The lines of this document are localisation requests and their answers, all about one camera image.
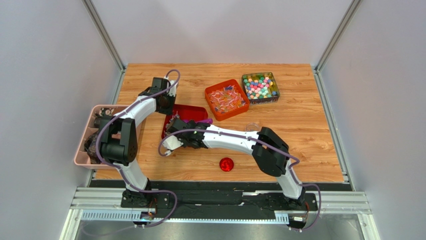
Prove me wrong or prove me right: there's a red tray of swirl lollipops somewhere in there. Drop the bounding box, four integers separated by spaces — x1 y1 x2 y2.
161 104 209 139

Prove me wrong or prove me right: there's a purple plastic scoop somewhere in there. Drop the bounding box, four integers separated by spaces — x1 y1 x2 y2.
198 118 213 124

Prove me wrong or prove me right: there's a clear plastic jar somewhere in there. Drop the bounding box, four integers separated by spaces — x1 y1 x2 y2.
245 122 261 132

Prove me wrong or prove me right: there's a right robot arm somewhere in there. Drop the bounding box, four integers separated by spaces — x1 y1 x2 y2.
160 118 306 206

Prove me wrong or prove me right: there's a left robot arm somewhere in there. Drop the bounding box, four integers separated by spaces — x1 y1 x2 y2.
95 76 178 206

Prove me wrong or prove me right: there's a clear tray of colourful candies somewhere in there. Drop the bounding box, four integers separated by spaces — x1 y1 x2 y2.
241 72 280 105

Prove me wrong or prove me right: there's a red jar lid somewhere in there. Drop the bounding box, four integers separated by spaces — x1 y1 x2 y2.
219 157 234 172

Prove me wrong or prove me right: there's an orange tray of lollipops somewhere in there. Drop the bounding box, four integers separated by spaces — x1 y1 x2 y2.
204 79 250 121

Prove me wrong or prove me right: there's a pink organizer basket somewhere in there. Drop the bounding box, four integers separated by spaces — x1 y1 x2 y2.
73 104 128 170

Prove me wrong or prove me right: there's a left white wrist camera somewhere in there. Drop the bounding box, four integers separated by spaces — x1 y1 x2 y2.
165 77 179 97

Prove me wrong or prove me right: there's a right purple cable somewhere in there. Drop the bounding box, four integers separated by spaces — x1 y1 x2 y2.
157 128 322 232

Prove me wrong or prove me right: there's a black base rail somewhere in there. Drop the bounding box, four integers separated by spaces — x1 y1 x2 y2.
120 181 319 220

